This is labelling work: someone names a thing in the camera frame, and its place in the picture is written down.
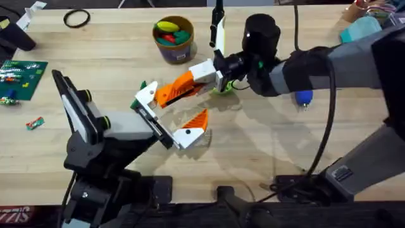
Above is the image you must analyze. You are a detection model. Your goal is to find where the brown purple tub of toys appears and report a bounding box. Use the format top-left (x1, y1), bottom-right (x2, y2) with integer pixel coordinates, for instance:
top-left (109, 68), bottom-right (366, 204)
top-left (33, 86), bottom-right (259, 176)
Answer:
top-left (152, 15), bottom-right (196, 65)

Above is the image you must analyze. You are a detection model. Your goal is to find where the teal cloth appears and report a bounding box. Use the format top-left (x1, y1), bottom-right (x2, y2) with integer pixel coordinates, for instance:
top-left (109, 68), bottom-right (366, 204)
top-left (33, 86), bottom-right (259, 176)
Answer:
top-left (340, 15), bottom-right (383, 44)

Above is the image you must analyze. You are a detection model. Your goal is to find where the black ring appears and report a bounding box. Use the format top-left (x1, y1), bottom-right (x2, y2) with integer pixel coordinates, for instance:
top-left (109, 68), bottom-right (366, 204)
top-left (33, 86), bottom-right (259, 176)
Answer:
top-left (63, 8), bottom-right (92, 29)

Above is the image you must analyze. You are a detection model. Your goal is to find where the small red green toy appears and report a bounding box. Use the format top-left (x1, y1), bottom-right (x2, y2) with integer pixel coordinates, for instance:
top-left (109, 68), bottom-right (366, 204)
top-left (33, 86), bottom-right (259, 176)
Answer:
top-left (25, 116), bottom-right (46, 131)

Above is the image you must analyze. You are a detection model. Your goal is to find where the orange ribbed wedge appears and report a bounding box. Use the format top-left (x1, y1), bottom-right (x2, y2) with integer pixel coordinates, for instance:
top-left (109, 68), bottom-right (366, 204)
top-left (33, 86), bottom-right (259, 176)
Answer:
top-left (154, 81), bottom-right (190, 109)

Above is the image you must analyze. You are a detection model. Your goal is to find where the black rail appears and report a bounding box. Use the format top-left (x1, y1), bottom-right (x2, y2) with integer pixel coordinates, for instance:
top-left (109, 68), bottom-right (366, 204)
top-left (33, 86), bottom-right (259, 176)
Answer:
top-left (0, 202), bottom-right (405, 228)

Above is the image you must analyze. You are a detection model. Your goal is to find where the blue electric screwdriver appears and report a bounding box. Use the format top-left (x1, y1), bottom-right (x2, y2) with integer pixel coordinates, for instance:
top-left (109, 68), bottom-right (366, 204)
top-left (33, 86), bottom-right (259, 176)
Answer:
top-left (294, 89), bottom-right (315, 111)

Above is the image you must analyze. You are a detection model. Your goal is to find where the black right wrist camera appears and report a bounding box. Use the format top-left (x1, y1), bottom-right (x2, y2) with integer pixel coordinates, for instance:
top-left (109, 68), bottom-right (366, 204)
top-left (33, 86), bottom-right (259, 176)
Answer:
top-left (209, 0), bottom-right (225, 49)

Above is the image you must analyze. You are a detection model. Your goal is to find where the red sticker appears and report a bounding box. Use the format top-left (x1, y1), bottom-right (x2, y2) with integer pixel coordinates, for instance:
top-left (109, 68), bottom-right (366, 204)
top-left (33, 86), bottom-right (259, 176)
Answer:
top-left (0, 205), bottom-right (35, 224)

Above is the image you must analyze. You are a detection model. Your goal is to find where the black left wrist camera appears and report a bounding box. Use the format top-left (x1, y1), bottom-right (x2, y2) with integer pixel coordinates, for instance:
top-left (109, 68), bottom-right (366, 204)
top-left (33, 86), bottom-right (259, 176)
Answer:
top-left (51, 69), bottom-right (112, 146)

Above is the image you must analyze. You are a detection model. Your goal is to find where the green vegetable toy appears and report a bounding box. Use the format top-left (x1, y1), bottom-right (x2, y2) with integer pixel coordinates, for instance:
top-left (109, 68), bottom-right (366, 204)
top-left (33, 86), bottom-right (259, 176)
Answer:
top-left (130, 80), bottom-right (149, 111)

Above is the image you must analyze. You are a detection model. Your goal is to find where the black case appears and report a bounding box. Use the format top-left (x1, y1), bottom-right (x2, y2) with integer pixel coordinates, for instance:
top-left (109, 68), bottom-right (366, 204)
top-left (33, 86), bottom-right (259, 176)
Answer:
top-left (0, 15), bottom-right (37, 53)

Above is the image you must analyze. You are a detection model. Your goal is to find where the cardboard box with clutter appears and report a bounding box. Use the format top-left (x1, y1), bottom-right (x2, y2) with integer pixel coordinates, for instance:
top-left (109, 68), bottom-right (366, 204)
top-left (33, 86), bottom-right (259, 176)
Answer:
top-left (343, 0), bottom-right (405, 28)

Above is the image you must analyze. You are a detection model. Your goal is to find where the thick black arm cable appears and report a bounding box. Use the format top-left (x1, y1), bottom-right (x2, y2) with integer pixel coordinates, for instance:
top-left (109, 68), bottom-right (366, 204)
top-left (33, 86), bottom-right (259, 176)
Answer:
top-left (258, 58), bottom-right (337, 203)

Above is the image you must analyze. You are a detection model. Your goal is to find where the thin black cable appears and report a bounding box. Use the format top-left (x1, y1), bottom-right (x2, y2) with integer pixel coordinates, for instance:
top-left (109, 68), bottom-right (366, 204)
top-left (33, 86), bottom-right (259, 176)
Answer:
top-left (292, 3), bottom-right (301, 51)

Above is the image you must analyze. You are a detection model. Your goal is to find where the green disc with holes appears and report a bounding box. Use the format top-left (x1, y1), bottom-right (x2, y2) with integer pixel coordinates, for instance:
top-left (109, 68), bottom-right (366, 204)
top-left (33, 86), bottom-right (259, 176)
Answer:
top-left (211, 81), bottom-right (235, 96)

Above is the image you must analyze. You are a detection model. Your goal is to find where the green board with toy blocks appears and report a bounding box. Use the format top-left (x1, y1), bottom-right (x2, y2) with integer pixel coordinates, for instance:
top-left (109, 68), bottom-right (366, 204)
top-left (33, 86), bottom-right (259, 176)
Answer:
top-left (0, 60), bottom-right (49, 102)

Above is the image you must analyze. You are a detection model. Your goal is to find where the white paper strip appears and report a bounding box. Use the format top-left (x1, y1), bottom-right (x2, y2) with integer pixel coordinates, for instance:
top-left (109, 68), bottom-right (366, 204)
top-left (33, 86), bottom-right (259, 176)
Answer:
top-left (15, 1), bottom-right (47, 32)

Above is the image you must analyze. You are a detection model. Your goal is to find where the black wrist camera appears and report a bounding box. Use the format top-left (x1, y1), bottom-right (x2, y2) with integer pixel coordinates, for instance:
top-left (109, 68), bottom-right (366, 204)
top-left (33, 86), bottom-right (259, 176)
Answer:
top-left (209, 0), bottom-right (225, 49)
top-left (51, 69), bottom-right (112, 146)

